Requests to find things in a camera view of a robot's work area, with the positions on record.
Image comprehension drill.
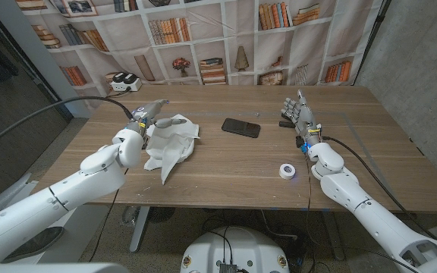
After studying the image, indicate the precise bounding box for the black backdrop stand pole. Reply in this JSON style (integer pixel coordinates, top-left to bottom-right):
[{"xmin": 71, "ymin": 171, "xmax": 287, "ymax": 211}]
[{"xmin": 353, "ymin": 0, "xmax": 392, "ymax": 86}]

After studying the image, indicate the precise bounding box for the thin black arm wire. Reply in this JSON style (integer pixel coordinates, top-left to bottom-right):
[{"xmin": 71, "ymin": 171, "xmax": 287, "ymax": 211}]
[
  {"xmin": 304, "ymin": 151, "xmax": 420, "ymax": 273},
  {"xmin": 88, "ymin": 168, "xmax": 129, "ymax": 263}
]

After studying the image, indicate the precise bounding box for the printed bookshelf backdrop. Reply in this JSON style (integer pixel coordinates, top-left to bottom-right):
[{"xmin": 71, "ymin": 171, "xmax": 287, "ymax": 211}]
[{"xmin": 15, "ymin": 0, "xmax": 385, "ymax": 111}]

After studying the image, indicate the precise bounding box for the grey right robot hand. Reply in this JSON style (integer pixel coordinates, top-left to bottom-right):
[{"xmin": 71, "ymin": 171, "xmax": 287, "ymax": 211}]
[{"xmin": 281, "ymin": 89, "xmax": 323, "ymax": 147}]

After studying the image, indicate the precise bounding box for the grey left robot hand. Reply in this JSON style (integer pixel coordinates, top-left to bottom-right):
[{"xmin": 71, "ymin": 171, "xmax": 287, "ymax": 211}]
[{"xmin": 126, "ymin": 99, "xmax": 187, "ymax": 136}]

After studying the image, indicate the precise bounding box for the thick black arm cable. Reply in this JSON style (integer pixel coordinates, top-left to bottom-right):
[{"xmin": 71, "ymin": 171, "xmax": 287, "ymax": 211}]
[
  {"xmin": 322, "ymin": 135, "xmax": 437, "ymax": 242},
  {"xmin": 0, "ymin": 96, "xmax": 134, "ymax": 156}
]

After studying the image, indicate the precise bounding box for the white charger box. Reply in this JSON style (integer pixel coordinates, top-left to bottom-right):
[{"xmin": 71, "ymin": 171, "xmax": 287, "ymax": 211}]
[{"xmin": 110, "ymin": 77, "xmax": 143, "ymax": 93}]

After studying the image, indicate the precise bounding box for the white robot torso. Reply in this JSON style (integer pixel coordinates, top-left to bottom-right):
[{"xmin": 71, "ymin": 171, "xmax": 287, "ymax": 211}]
[{"xmin": 180, "ymin": 226, "xmax": 291, "ymax": 273}]

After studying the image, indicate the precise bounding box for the white floor base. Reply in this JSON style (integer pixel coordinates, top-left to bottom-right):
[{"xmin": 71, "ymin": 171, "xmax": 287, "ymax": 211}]
[{"xmin": 0, "ymin": 172, "xmax": 39, "ymax": 213}]

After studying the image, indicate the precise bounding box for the black power strip cord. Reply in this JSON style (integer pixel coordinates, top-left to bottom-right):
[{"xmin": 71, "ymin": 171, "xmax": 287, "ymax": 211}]
[{"xmin": 104, "ymin": 87, "xmax": 132, "ymax": 100}]

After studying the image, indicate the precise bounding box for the thin black left arm wire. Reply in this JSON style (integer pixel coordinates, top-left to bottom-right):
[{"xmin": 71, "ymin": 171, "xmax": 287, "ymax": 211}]
[{"xmin": 88, "ymin": 168, "xmax": 129, "ymax": 263}]

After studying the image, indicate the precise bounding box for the white cloth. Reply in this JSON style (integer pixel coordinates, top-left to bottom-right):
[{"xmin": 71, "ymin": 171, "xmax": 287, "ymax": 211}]
[{"xmin": 143, "ymin": 113, "xmax": 200, "ymax": 186}]

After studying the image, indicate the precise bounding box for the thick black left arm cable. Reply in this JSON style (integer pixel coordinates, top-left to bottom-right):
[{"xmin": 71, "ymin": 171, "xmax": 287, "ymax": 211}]
[{"xmin": 0, "ymin": 96, "xmax": 134, "ymax": 156}]

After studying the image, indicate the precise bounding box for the black smartphone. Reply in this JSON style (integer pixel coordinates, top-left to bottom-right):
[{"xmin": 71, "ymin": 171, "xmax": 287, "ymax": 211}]
[{"xmin": 221, "ymin": 118, "xmax": 262, "ymax": 139}]

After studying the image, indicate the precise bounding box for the grey table leg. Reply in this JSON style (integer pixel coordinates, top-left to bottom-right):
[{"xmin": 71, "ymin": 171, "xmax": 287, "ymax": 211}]
[{"xmin": 322, "ymin": 211, "xmax": 347, "ymax": 262}]

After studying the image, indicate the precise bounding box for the thin black right arm wire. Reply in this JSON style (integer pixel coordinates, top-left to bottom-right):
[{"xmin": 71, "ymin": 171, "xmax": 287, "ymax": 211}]
[{"xmin": 304, "ymin": 151, "xmax": 420, "ymax": 273}]

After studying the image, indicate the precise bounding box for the white table leg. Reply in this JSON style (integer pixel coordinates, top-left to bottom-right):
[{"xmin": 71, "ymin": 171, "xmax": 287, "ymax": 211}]
[{"xmin": 129, "ymin": 206, "xmax": 151, "ymax": 253}]

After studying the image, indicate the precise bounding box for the white tape roll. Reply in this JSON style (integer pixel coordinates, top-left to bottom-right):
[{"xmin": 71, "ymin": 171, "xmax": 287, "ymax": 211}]
[{"xmin": 278, "ymin": 163, "xmax": 297, "ymax": 180}]

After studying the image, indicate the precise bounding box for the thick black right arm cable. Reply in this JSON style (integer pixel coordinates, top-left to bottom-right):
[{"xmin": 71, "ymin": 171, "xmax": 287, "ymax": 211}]
[{"xmin": 322, "ymin": 135, "xmax": 437, "ymax": 242}]

